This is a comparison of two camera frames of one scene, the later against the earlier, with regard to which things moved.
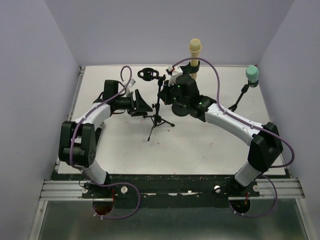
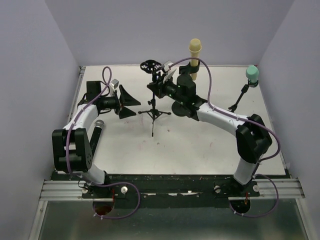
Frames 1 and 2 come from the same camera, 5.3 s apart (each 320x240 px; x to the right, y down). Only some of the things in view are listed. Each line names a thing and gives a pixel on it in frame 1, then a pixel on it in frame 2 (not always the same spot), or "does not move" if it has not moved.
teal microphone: x=252 y=73 does not move
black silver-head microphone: x=98 y=132 does not move
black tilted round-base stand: x=244 y=90 does not move
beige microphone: x=195 y=47 does not move
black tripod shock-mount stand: x=149 y=74 → x=153 y=67
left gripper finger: x=141 y=105 → x=126 y=99
